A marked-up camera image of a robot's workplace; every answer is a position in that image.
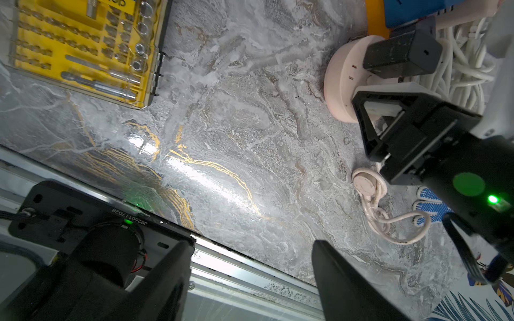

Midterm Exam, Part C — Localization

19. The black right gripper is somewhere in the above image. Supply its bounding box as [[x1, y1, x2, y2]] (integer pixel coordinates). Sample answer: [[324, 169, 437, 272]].
[[352, 31, 481, 185]]

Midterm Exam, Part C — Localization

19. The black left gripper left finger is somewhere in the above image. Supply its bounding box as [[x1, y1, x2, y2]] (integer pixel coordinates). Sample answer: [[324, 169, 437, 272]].
[[120, 242, 194, 320]]

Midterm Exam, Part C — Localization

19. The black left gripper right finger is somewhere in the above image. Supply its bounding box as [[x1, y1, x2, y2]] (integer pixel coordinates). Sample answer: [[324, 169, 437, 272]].
[[311, 240, 409, 320]]

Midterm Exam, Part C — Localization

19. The white cable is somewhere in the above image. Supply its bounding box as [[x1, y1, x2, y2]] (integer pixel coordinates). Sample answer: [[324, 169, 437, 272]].
[[417, 17, 497, 115]]

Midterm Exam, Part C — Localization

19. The blue cube adapter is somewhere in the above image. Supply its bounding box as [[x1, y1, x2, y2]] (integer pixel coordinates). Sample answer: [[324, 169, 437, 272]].
[[384, 0, 463, 28]]

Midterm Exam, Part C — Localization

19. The round pink power socket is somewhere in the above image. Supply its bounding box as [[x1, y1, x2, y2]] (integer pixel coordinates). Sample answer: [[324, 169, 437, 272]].
[[323, 36, 384, 123]]

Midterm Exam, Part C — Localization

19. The white charger plug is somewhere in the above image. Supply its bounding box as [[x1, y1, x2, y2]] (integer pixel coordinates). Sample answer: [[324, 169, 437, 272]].
[[354, 76, 442, 123]]

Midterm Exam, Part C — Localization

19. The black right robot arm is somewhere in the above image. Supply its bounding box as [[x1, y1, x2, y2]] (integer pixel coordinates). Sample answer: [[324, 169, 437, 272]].
[[352, 46, 513, 284]]

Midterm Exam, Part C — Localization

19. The blue dotted work glove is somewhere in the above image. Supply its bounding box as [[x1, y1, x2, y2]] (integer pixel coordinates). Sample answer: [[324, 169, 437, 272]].
[[412, 187, 453, 223]]

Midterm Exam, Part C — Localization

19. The aluminium front rail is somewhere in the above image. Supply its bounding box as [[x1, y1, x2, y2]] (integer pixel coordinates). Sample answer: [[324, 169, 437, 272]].
[[1, 148, 325, 320]]

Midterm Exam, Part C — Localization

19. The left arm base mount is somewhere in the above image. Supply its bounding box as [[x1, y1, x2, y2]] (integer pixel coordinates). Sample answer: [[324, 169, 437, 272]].
[[8, 181, 194, 288]]

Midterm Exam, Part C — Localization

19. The pink socket cable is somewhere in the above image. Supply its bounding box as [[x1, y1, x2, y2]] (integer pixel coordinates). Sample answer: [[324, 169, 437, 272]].
[[351, 167, 432, 246]]

